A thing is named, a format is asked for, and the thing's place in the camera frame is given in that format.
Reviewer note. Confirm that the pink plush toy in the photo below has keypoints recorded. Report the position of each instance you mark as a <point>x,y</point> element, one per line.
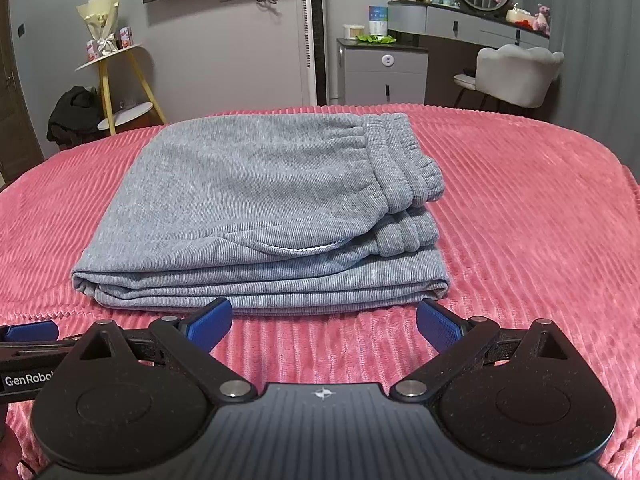
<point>541,19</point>

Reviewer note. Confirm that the pink ribbed blanket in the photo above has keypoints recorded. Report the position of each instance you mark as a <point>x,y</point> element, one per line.
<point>525,210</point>

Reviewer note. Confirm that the yellow-legged side table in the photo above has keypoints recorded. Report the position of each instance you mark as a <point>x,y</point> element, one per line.
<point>132,85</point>

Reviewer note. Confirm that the brown door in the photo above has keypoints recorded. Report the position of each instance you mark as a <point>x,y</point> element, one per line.
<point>15,110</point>

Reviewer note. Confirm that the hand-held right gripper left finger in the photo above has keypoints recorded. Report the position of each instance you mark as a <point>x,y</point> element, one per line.
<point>206,321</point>

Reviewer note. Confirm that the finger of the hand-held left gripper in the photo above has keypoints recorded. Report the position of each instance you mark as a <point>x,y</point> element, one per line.
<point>30,332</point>

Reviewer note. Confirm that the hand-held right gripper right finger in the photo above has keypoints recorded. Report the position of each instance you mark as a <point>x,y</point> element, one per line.
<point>441,326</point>

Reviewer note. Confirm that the grey pants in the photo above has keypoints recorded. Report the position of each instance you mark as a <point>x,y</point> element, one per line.
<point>250,185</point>

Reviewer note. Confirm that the grey dressing table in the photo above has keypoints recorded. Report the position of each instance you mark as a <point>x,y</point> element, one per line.
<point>465,25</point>

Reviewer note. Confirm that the grey bedside cabinet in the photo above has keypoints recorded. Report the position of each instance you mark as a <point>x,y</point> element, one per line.
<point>382,72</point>

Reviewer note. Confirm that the cream flower bouquet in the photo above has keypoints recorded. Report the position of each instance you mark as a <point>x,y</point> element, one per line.
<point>102,20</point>

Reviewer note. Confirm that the pink small box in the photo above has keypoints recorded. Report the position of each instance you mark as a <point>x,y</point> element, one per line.
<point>126,36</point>
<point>91,50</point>

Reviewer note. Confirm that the green packet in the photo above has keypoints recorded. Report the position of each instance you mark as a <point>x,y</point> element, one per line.
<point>377,39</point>

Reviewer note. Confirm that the black bag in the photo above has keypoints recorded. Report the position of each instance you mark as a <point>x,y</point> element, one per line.
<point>75,115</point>

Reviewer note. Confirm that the cotton swab container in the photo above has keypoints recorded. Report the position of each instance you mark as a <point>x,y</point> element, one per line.
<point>354,31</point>

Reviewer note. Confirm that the white shell-back chair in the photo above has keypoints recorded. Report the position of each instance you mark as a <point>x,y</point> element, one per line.
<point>515,72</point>

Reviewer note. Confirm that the blue box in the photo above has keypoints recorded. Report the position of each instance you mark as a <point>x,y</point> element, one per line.
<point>378,20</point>

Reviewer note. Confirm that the white tower fan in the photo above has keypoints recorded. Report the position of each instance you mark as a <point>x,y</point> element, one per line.
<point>312,30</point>

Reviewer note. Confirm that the white cake ornament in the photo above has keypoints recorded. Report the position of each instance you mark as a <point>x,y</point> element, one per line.
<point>517,14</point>

